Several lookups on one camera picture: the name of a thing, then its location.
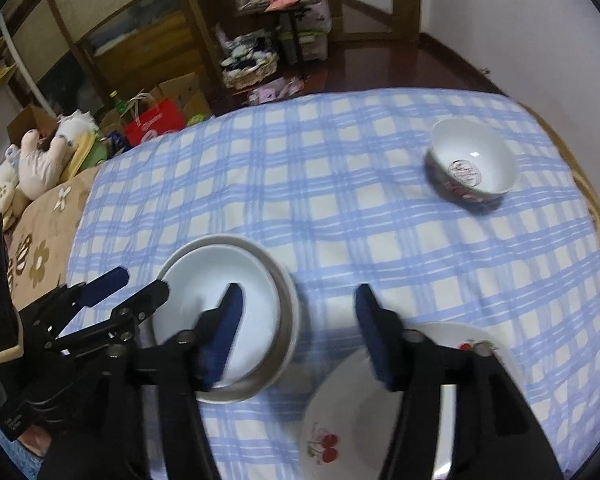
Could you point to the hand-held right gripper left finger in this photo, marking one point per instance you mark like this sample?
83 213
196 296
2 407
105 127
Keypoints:
222 340

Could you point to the wooden wardrobe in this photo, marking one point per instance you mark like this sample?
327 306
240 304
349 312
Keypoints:
105 25

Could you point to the white cherry print plate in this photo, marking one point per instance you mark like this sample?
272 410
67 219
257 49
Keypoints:
345 425

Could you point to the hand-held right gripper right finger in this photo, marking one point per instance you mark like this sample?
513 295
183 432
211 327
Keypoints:
377 345

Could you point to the plastic storage box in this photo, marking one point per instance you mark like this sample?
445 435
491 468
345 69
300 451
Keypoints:
312 30

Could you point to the pink plush toy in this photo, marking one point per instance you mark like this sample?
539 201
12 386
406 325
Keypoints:
37 165

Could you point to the red paper bag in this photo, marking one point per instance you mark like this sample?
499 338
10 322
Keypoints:
155 120

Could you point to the pink packets on floor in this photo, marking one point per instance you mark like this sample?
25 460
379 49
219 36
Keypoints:
275 91

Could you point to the woven basket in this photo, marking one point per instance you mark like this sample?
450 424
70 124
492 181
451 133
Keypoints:
250 67

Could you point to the blue checked blanket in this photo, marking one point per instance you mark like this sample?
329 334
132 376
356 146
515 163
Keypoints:
330 185

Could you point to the green bottle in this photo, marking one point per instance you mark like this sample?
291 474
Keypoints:
114 100

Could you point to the open cardboard box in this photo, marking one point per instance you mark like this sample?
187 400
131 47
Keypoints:
27 120

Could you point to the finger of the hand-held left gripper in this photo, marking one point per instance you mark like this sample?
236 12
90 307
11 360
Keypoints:
142 302
105 282

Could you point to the white-haired plush doll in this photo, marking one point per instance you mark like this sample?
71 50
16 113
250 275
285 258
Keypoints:
80 135

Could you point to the plain white bowl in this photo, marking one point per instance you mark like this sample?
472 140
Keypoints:
291 330

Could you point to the dark side table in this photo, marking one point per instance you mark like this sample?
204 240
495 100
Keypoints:
287 40

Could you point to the cream plush toy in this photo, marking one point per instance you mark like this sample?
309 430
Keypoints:
0 185

